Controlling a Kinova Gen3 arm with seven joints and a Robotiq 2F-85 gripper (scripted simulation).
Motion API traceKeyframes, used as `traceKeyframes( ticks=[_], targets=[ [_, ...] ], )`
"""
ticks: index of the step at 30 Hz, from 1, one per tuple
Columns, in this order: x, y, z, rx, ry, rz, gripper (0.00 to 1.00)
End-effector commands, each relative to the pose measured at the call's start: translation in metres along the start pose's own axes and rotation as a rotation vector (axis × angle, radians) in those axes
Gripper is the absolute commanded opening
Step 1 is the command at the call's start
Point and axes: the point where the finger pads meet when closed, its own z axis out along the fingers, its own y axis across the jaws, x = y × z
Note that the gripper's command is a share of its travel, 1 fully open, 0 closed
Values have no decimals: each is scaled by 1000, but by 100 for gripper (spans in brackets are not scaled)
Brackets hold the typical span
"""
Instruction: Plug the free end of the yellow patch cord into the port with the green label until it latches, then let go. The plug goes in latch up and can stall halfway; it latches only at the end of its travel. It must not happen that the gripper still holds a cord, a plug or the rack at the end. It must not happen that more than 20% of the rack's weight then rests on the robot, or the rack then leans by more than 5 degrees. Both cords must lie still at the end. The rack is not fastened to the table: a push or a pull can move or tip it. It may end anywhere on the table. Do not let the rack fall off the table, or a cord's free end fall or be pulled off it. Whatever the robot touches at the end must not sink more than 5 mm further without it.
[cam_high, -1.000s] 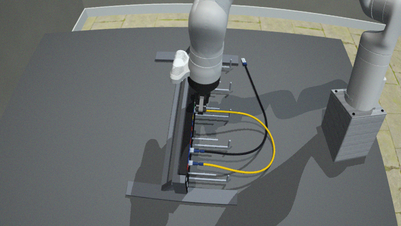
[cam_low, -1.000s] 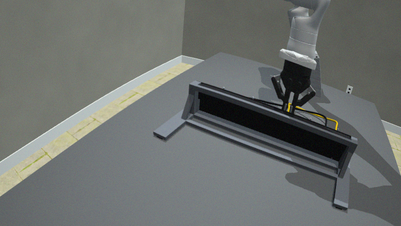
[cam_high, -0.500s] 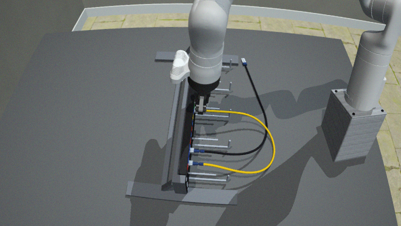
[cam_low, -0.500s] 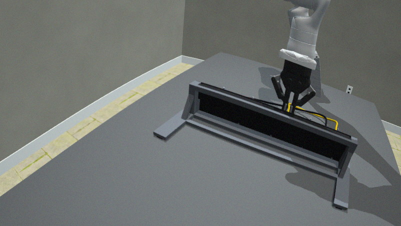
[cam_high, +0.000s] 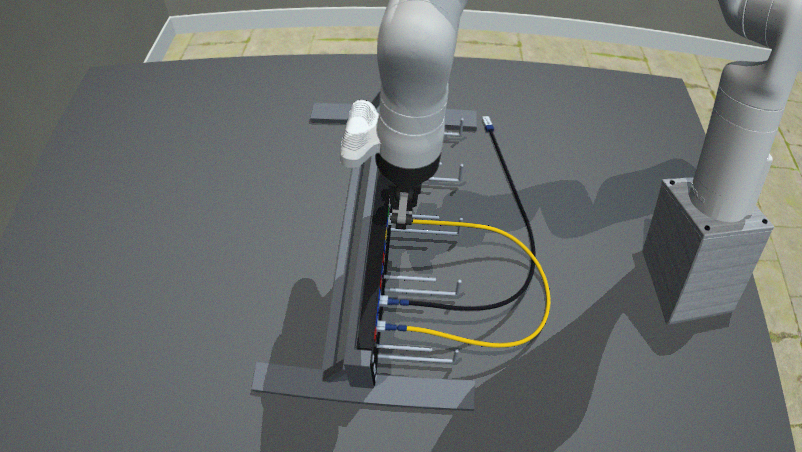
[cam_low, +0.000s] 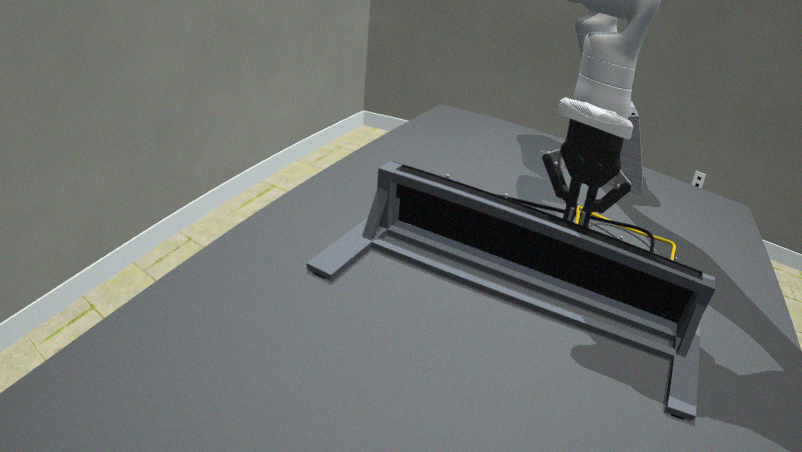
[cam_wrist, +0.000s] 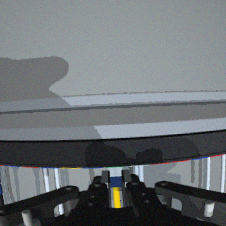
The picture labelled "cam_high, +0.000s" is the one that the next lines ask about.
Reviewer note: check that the white and blue cable plug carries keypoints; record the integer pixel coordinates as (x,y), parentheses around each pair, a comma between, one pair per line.
(487,123)

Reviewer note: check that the black cable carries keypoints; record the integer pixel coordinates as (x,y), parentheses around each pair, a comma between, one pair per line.
(487,307)

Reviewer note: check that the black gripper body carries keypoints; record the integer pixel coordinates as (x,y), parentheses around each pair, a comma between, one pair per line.
(406,179)

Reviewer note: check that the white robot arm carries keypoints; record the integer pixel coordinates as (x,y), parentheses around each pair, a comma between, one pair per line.
(415,51)

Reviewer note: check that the yellow patch cord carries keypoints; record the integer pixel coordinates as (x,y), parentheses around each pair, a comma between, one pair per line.
(474,342)

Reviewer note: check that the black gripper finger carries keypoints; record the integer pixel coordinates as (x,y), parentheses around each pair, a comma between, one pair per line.
(402,211)

